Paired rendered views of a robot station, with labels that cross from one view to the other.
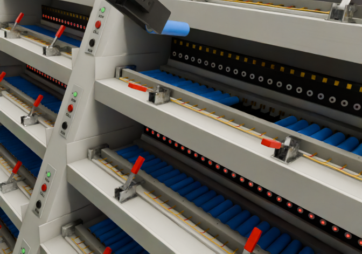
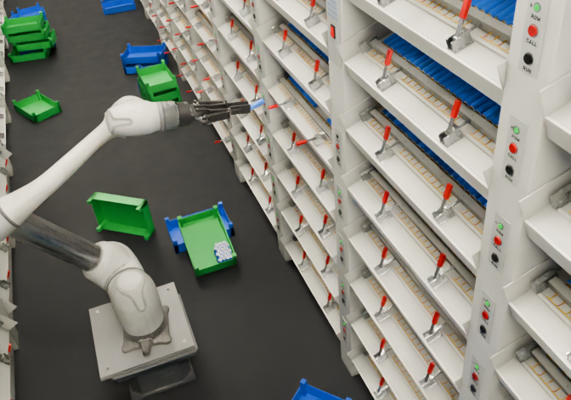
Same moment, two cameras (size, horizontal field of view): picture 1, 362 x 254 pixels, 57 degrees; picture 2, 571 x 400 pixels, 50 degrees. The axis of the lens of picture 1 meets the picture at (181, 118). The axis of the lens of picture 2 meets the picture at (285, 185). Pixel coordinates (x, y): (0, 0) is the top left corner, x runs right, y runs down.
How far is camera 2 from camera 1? 1.75 m
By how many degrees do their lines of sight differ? 44
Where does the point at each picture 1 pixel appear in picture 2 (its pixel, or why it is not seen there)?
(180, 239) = (309, 173)
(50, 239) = (281, 171)
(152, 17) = (244, 110)
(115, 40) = (269, 64)
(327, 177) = (326, 151)
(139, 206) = (298, 157)
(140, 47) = not seen: hidden behind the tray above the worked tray
